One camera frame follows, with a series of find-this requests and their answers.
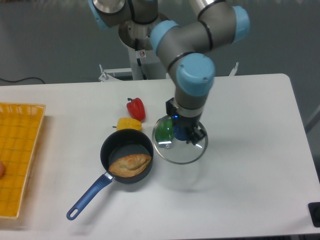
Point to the glass pot lid blue knob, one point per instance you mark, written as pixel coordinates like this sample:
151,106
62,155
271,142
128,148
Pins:
178,151

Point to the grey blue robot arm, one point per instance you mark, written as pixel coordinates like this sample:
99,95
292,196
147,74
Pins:
159,47

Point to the dark pot blue handle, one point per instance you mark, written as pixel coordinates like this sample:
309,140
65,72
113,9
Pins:
119,144

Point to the red bell pepper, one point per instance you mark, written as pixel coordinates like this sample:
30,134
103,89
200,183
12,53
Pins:
136,109

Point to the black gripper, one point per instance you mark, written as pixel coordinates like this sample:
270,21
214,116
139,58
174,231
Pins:
187,119

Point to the yellow wicker basket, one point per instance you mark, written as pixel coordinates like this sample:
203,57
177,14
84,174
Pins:
20,125

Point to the green bell pepper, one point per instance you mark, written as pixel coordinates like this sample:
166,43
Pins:
164,130

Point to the yellow bell pepper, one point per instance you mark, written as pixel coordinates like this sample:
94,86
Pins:
128,123

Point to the black object table edge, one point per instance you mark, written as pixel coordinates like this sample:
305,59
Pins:
314,210

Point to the baked pastry turnover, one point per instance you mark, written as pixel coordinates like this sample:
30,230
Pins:
130,165

